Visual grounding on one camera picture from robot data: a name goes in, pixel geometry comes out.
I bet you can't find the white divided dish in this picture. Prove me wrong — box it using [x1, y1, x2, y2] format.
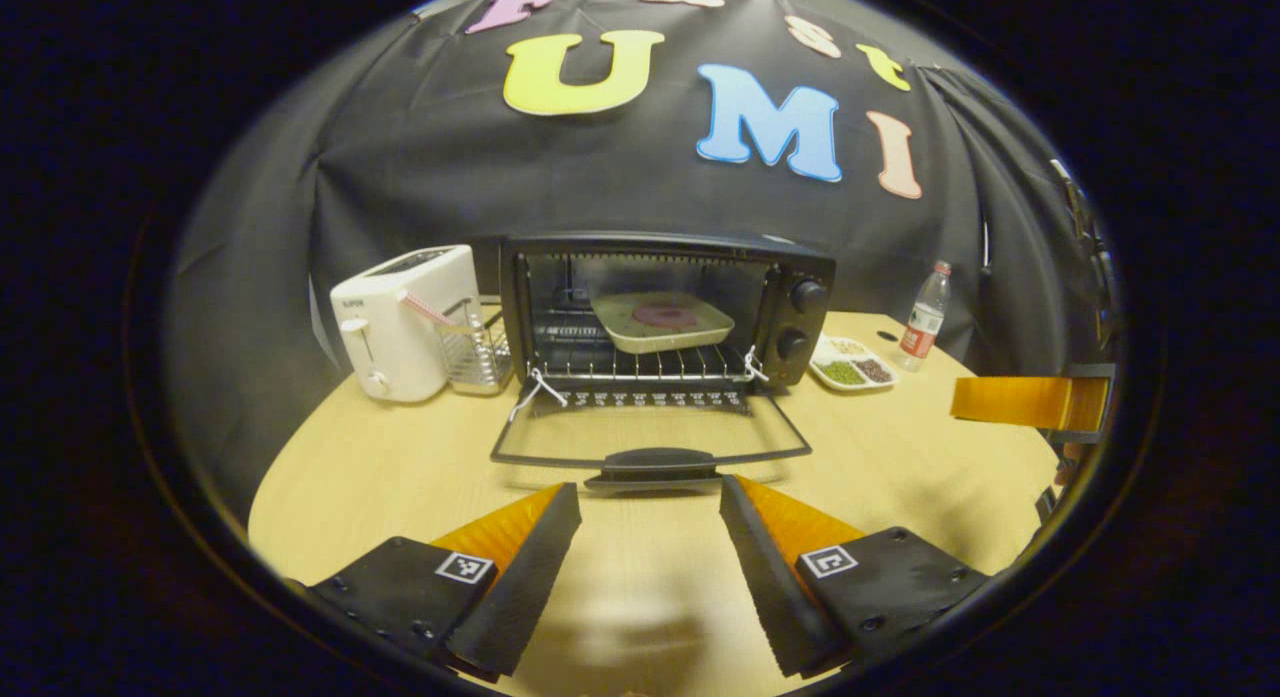
[808, 335, 899, 392]

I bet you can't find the clear plastic bottle red label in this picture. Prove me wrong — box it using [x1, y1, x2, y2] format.
[897, 261, 953, 372]

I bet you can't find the black backdrop cloth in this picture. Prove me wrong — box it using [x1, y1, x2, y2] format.
[165, 0, 1126, 518]

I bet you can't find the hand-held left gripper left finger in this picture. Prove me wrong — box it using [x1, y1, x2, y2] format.
[305, 482, 583, 680]

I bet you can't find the white toaster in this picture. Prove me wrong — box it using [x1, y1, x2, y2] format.
[330, 244, 483, 404]

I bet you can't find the pink striped straw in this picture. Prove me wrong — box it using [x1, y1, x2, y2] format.
[398, 291, 471, 330]

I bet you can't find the pink ham slice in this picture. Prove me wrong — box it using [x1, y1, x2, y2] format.
[632, 303, 699, 330]

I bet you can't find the black electric oven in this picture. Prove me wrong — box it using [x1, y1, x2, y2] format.
[490, 232, 836, 493]

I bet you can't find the cream speckled tray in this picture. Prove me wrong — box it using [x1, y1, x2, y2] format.
[590, 291, 736, 355]

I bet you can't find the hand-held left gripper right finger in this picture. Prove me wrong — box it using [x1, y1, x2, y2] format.
[718, 474, 991, 678]

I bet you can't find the metal wire basket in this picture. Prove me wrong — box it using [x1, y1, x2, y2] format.
[437, 297, 514, 396]

